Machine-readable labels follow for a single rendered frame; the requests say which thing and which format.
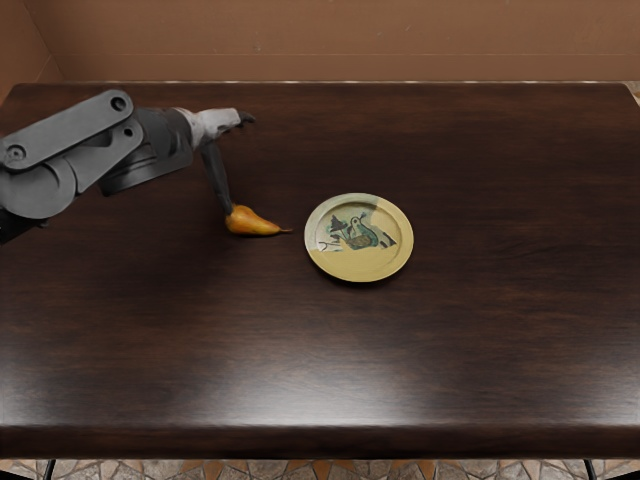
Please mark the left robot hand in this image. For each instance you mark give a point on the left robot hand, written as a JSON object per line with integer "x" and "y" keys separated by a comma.
{"x": 212, "y": 124}

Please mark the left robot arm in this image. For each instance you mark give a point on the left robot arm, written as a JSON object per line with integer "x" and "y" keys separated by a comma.
{"x": 75, "y": 145}

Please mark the yellow plate with bird print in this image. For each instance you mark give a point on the yellow plate with bird print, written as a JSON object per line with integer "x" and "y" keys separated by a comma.
{"x": 359, "y": 239}

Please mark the yellow-orange pear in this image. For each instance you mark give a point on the yellow-orange pear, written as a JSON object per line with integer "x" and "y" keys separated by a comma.
{"x": 247, "y": 222}

